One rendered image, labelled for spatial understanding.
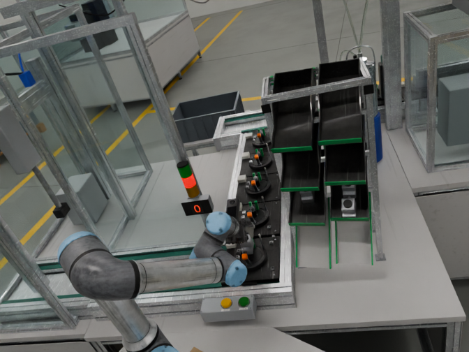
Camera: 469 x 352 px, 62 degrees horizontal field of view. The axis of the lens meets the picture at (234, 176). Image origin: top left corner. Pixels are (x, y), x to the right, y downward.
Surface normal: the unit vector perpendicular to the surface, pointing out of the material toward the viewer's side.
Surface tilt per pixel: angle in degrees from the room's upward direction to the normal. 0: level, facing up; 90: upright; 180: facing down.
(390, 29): 90
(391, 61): 90
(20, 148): 90
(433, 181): 0
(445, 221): 90
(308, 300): 0
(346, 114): 25
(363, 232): 45
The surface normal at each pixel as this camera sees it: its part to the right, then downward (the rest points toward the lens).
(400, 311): -0.25, -0.81
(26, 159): 0.96, -0.15
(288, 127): -0.34, -0.48
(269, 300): -0.11, 0.57
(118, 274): 0.42, -0.45
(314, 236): -0.37, -0.15
